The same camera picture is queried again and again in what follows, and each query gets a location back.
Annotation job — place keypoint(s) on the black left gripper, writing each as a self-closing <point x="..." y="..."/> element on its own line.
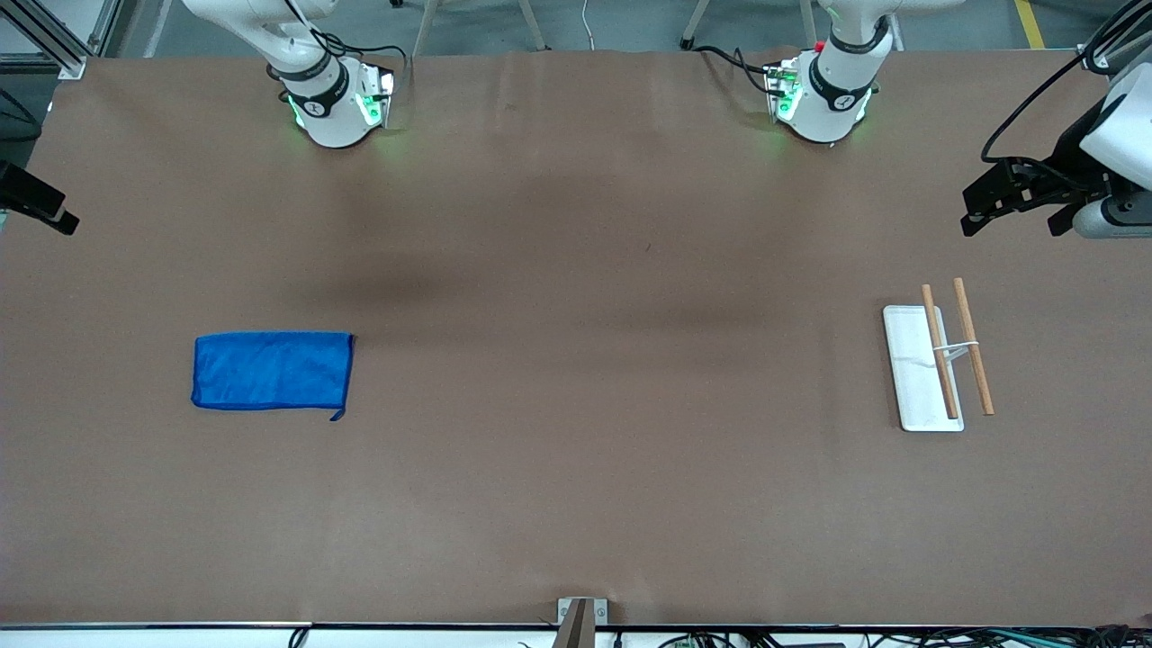
<point x="1067" y="155"/>

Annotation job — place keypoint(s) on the blue microfibre towel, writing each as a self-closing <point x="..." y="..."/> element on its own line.
<point x="270" y="371"/>

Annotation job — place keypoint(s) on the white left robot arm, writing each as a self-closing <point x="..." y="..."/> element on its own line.
<point x="832" y="85"/>

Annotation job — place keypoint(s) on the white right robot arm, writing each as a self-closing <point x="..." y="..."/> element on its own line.
<point x="333" y="112"/>

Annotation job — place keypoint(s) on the white towel rack wooden bars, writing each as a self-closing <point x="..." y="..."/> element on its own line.
<point x="918" y="369"/>

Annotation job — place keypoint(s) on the white metal stand leg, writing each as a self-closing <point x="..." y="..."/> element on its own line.
<point x="532" y="22"/>
<point x="424" y="22"/>
<point x="695" y="22"/>
<point x="807" y="18"/>

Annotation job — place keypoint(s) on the aluminium frame profile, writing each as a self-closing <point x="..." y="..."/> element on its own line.
<point x="67" y="65"/>

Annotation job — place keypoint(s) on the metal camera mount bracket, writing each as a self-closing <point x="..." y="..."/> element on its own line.
<point x="582" y="623"/>

